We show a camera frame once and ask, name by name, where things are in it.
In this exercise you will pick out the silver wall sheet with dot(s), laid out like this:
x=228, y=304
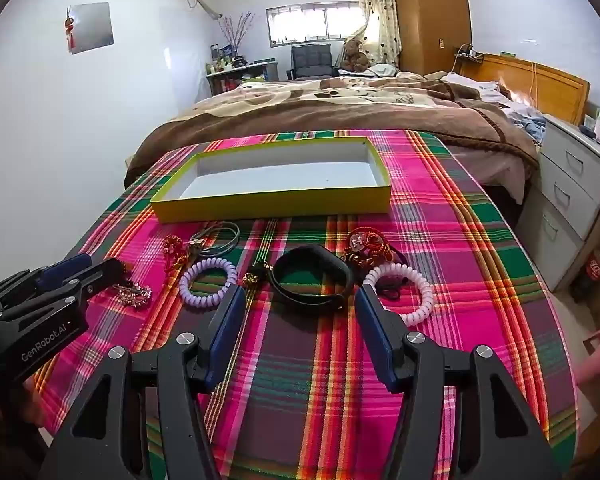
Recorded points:
x=92, y=27

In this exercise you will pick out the power strip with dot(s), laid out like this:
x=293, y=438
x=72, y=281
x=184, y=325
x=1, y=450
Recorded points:
x=467, y=52

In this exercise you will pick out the spotted cream curtain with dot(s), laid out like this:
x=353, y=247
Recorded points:
x=380, y=20

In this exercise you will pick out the pink green plaid cloth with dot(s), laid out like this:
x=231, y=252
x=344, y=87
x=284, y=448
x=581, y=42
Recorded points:
x=305, y=400

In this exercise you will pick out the white shelf desk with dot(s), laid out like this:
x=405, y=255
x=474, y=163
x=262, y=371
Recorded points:
x=230, y=82

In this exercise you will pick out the row of bottles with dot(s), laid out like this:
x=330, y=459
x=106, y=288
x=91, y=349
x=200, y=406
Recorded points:
x=225, y=60

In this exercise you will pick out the crumpled white blue bedding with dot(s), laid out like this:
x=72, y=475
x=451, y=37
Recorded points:
x=510, y=105

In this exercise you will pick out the brown patterned blanket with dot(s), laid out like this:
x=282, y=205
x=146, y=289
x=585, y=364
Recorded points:
x=305, y=115

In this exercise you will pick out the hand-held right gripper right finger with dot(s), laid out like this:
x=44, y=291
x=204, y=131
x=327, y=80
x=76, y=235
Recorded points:
x=375, y=330

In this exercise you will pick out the wooden headboard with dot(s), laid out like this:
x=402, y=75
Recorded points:
x=555, y=85

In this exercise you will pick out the red knot wall ornament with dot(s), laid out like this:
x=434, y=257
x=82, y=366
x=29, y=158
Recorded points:
x=70, y=25

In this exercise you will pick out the flower branches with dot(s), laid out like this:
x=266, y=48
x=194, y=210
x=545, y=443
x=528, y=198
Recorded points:
x=235, y=35

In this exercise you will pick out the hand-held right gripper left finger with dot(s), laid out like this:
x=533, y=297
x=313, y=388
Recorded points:
x=225, y=330

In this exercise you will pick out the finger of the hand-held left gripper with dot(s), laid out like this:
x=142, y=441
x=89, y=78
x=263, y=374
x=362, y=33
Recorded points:
x=100, y=275
x=62, y=270

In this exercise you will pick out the window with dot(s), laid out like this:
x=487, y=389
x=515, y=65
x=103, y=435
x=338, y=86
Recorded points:
x=305, y=22

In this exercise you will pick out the gold rhinestone hair clip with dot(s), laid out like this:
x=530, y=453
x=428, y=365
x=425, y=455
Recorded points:
x=132, y=294

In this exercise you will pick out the black wristband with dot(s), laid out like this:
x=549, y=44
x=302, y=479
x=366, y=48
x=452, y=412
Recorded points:
x=285, y=295

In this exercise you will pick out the wooden wardrobe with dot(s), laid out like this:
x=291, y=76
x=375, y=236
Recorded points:
x=430, y=20

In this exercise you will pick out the grey drawer cabinet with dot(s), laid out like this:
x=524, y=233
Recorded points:
x=565, y=195

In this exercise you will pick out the gold black charm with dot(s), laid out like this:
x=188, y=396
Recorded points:
x=252, y=276

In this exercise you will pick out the red drink bottle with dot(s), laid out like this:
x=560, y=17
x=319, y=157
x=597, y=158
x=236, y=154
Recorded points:
x=597, y=267

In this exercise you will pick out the brown teddy bear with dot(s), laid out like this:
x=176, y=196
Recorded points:
x=352, y=55

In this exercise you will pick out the yellow-green cardboard box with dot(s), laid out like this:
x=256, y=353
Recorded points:
x=280, y=175

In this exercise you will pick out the dark armchair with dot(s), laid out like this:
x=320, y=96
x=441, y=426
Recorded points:
x=310, y=60

